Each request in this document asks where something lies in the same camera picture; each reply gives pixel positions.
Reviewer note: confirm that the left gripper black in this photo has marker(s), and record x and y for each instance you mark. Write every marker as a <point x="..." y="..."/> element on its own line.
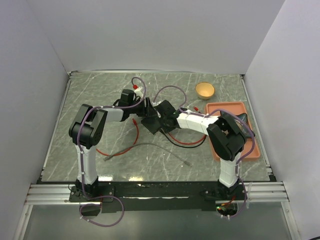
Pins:
<point x="151" y="111"/>

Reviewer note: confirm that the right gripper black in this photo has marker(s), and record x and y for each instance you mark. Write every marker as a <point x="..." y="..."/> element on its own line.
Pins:
<point x="165" y="129"/>

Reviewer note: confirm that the black network switch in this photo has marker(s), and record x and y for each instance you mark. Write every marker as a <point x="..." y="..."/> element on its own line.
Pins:
<point x="152" y="124"/>

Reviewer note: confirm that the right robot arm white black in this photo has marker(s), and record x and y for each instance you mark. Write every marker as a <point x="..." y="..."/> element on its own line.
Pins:
<point x="226" y="137"/>

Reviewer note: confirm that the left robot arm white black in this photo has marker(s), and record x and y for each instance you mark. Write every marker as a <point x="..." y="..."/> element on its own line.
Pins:
<point x="87" y="129"/>

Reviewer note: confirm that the yellow ceramic bowl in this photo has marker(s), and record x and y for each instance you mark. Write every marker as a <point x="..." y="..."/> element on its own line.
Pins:
<point x="205" y="90"/>

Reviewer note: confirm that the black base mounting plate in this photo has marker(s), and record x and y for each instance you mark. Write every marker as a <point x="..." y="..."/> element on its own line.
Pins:
<point x="115" y="196"/>

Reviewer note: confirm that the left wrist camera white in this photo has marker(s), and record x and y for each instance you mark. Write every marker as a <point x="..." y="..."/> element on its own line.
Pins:
<point x="139" y="91"/>

